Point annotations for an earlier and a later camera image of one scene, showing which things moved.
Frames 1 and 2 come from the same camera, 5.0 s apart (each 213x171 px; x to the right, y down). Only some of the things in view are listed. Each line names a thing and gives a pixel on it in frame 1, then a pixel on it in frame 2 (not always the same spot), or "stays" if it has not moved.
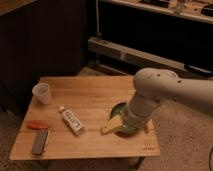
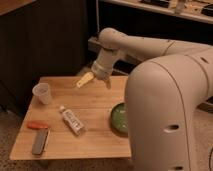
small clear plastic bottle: [72, 119] stays
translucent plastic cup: [43, 92] stays
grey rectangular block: [39, 141] stays
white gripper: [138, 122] → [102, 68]
